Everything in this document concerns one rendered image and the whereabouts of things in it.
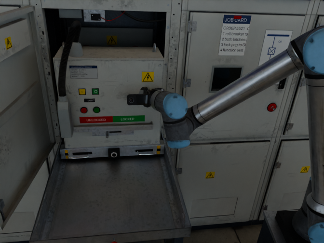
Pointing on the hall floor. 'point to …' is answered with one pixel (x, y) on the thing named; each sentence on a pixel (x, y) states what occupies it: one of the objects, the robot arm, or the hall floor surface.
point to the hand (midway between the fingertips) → (139, 94)
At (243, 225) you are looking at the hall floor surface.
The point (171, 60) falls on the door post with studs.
